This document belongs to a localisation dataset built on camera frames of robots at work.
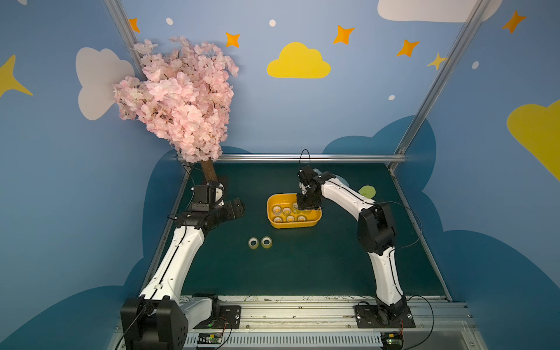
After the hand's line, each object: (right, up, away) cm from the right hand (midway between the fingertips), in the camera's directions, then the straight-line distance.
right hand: (303, 204), depth 98 cm
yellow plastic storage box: (+5, -6, +3) cm, 8 cm away
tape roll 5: (-4, 0, -8) cm, 9 cm away
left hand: (-28, +1, -16) cm, 32 cm away
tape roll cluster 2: (-17, -16, -6) cm, 24 cm away
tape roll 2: (-8, -3, +4) cm, 9 cm away
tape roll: (-12, -7, +1) cm, 13 cm away
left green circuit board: (-34, -43, -26) cm, 61 cm away
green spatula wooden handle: (+35, +6, +13) cm, 38 cm away
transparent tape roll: (-12, -3, +5) cm, 13 cm away
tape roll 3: (-6, -6, +1) cm, 9 cm away
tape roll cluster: (-22, -16, -7) cm, 28 cm away
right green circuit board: (+28, -44, -25) cm, 58 cm away
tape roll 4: (-1, -7, +1) cm, 7 cm away
